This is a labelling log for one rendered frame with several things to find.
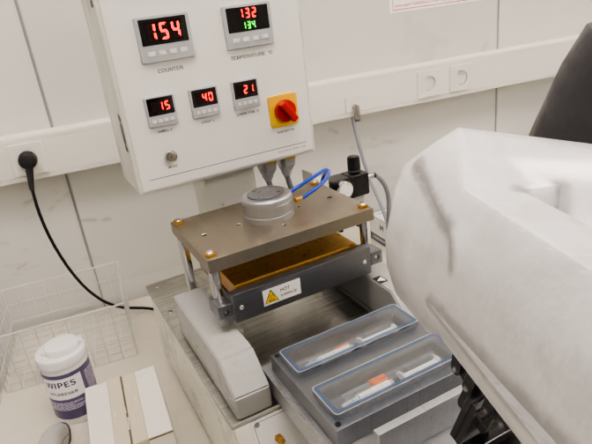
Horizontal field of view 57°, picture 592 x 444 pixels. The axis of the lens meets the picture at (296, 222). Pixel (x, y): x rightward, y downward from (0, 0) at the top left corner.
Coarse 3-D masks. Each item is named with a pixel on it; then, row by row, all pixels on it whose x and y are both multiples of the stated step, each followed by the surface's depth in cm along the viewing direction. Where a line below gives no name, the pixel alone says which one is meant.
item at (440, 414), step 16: (272, 384) 71; (288, 400) 67; (432, 400) 59; (448, 400) 59; (288, 416) 69; (304, 416) 64; (400, 416) 57; (416, 416) 57; (432, 416) 58; (448, 416) 59; (304, 432) 65; (320, 432) 62; (384, 432) 55; (400, 432) 56; (416, 432) 58; (432, 432) 59; (448, 432) 60
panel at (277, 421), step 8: (264, 416) 72; (272, 416) 72; (280, 416) 72; (256, 424) 71; (264, 424) 71; (272, 424) 72; (280, 424) 72; (288, 424) 73; (256, 432) 71; (264, 432) 71; (272, 432) 72; (280, 432) 72; (288, 432) 72; (296, 432) 73; (256, 440) 71; (264, 440) 71; (272, 440) 72; (280, 440) 70; (288, 440) 72; (296, 440) 73; (304, 440) 73
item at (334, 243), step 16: (320, 240) 87; (336, 240) 87; (272, 256) 84; (288, 256) 83; (304, 256) 83; (320, 256) 82; (224, 272) 81; (240, 272) 80; (256, 272) 80; (272, 272) 79; (224, 288) 83
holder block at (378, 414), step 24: (408, 336) 72; (360, 360) 69; (288, 384) 68; (312, 384) 66; (432, 384) 63; (456, 384) 65; (312, 408) 63; (384, 408) 61; (408, 408) 62; (336, 432) 58; (360, 432) 60
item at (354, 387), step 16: (432, 336) 70; (400, 352) 68; (416, 352) 67; (432, 352) 67; (448, 352) 67; (368, 368) 66; (384, 368) 65; (400, 368) 65; (416, 368) 65; (320, 384) 64; (336, 384) 64; (352, 384) 63; (368, 384) 63; (384, 384) 63; (336, 400) 61; (352, 400) 61
